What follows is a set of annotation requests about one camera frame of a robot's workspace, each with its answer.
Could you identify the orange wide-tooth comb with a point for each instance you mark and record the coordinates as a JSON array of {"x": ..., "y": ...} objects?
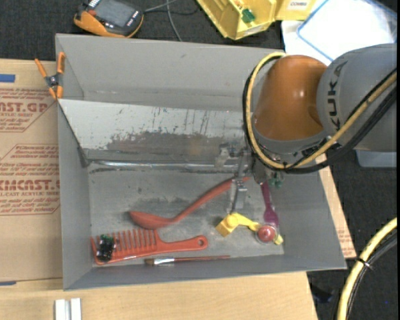
[{"x": 173, "y": 245}]

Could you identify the red-orange plastic ladle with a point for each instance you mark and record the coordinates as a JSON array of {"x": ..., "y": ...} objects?
[{"x": 186, "y": 210}]

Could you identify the brown cardboard board red print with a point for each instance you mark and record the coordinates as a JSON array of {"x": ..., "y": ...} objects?
[{"x": 26, "y": 238}]

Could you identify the red round toy knob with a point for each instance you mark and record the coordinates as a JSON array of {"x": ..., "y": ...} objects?
[{"x": 266, "y": 233}]

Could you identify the grey metal bin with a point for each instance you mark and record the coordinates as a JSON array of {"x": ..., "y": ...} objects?
[{"x": 173, "y": 185}]

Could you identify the black and green small toy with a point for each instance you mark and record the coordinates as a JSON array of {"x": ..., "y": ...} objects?
[{"x": 105, "y": 247}]

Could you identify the yellow plastic toy piece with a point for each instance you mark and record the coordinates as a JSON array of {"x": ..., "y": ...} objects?
[{"x": 231, "y": 223}]

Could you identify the purple plastic fork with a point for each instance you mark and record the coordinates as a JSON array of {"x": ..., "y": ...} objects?
[{"x": 270, "y": 212}]

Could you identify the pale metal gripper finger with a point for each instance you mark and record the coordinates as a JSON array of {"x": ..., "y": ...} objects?
[
  {"x": 242, "y": 195},
  {"x": 233, "y": 197}
]

